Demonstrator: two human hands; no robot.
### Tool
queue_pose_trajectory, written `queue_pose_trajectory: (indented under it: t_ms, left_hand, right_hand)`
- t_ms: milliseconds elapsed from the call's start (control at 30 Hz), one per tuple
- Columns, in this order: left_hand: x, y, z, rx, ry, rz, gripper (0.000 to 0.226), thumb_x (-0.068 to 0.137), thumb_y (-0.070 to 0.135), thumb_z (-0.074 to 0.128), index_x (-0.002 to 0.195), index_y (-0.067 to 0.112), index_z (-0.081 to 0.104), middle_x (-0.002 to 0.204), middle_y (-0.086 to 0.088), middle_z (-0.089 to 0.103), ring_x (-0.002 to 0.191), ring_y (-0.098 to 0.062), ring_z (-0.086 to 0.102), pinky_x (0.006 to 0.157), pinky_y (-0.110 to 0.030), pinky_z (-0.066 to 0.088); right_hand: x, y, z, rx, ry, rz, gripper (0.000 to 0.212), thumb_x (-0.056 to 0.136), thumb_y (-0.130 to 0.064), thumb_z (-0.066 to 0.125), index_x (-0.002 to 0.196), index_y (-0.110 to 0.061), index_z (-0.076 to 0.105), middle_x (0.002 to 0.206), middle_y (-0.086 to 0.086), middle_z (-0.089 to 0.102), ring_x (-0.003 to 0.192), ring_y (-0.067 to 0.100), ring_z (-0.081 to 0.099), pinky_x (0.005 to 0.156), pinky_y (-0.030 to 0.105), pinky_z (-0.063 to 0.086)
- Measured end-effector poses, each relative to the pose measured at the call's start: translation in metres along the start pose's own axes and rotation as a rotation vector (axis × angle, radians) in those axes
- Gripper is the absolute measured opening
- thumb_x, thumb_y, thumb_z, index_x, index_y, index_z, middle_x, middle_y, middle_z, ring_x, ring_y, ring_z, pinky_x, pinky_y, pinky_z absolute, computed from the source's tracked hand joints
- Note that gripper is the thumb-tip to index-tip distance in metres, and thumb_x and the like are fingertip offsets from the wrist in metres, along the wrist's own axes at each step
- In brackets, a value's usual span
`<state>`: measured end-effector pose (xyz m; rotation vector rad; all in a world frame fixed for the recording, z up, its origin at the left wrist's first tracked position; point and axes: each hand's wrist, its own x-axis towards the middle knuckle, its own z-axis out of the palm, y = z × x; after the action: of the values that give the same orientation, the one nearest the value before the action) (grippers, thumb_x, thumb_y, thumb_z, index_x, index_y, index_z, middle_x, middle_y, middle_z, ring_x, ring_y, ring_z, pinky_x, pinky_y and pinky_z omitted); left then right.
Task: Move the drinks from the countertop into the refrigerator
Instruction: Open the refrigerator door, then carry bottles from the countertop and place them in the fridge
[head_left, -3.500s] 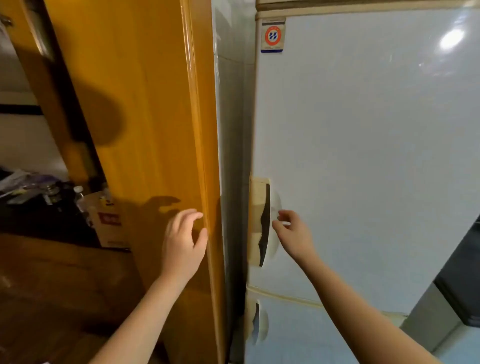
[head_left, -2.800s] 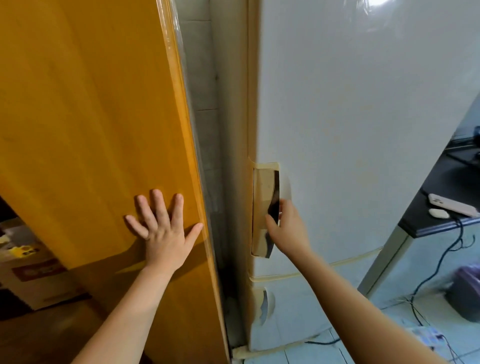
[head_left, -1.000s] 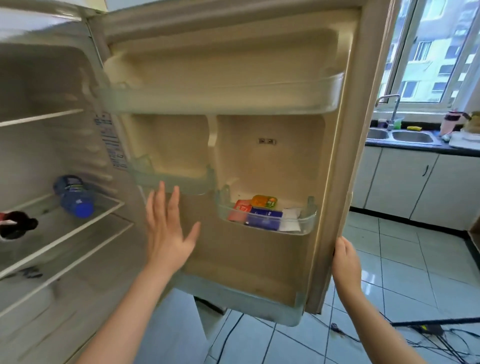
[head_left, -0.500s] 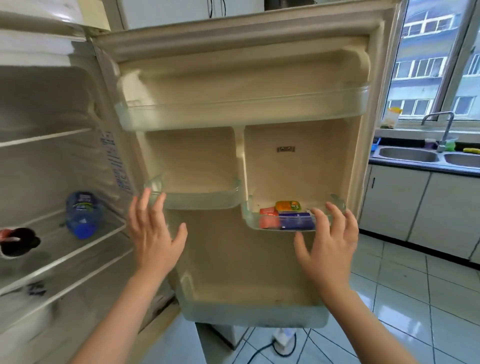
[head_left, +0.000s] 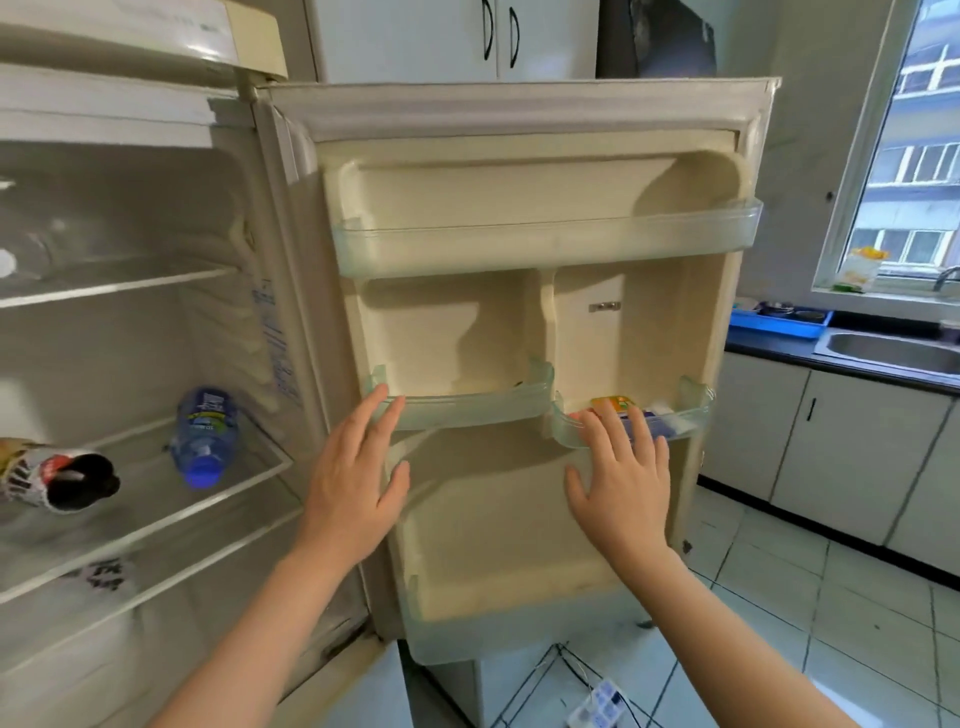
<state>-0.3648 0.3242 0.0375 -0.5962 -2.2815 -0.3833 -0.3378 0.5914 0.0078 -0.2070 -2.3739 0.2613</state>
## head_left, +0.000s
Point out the person's left hand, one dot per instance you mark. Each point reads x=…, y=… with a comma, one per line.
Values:
x=352, y=495

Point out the person's right hand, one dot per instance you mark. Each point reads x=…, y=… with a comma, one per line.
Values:
x=626, y=502

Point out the white refrigerator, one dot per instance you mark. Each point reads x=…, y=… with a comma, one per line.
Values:
x=480, y=540

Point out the blue sports drink bottle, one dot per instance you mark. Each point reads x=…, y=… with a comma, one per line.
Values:
x=204, y=435

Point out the iced tea bottle black cap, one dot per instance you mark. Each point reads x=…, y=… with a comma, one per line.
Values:
x=52, y=476

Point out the clear water bottle white cap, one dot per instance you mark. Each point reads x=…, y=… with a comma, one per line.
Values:
x=34, y=251

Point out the person's right forearm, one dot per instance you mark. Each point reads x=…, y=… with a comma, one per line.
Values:
x=720, y=652

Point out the person's left forearm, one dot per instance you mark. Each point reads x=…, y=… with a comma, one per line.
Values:
x=247, y=652

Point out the glass fridge shelf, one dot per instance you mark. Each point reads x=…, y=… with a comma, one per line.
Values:
x=135, y=525
x=112, y=283

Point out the white blue packet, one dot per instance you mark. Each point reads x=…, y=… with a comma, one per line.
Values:
x=671, y=421

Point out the orange packet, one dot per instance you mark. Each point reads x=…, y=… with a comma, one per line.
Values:
x=619, y=405

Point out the small clear door bin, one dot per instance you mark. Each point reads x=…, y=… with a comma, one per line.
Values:
x=480, y=409
x=694, y=409

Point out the thin black stand legs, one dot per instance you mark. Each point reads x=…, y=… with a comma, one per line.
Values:
x=559, y=651

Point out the blue instruction sticker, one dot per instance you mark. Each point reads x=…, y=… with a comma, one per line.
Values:
x=274, y=345

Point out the deep clear door bin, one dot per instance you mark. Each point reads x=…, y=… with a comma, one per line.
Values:
x=480, y=637

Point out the glass crisper cover shelf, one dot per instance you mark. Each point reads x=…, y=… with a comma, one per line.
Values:
x=187, y=592

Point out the white power strip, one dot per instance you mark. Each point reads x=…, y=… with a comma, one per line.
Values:
x=600, y=709

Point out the white sink base cabinet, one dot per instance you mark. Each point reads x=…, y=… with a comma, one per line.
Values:
x=847, y=450

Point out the blue plastic tray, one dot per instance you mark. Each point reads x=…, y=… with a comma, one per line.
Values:
x=772, y=326

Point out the small steel pot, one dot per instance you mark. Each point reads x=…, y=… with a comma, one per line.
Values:
x=776, y=307

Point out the printed clear plastic bag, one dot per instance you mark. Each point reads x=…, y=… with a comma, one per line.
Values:
x=101, y=576

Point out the long clear door bin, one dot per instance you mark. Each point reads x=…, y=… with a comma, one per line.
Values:
x=525, y=247

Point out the steel kitchen sink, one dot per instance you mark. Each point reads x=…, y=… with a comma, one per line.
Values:
x=892, y=352

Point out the yellow snack bag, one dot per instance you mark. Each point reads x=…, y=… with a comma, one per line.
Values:
x=859, y=270

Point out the steel faucet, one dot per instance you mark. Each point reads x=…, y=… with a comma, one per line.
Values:
x=946, y=271

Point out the white framed window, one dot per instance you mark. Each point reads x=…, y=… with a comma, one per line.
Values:
x=866, y=150

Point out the black range hood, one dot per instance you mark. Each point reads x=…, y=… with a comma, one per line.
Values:
x=660, y=37

